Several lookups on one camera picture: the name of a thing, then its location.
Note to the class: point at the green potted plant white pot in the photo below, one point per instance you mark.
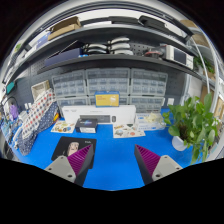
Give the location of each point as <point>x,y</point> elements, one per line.
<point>190,123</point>

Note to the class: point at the white blue glove box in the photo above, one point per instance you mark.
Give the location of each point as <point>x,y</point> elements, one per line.
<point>151,121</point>

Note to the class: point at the red blue checkered cloth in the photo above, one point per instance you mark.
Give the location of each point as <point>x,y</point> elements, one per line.
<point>38,111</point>

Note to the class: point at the white keyboard packaging box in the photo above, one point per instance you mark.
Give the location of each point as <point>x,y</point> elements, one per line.
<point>125,115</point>

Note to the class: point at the yellow blue flat box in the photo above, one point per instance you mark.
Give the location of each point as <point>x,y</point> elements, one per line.
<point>106,99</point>

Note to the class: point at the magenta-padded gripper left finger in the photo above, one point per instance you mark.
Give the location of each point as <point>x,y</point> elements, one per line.
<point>61,168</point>

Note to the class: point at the white plastic crate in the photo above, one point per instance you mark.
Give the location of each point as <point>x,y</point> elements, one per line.
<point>40,89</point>

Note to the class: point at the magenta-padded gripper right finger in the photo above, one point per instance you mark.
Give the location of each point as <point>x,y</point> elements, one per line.
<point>165,166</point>

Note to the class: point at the grey shelf unit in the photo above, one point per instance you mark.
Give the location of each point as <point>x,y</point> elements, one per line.
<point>116,58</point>

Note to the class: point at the navy polka-dot cloth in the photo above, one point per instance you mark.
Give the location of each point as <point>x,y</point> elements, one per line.
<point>33,136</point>

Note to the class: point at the small black cardboard box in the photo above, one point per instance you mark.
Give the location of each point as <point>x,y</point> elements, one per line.
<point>86,125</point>

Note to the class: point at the black mouse pad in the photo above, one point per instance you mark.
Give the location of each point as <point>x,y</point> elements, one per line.
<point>60,148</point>

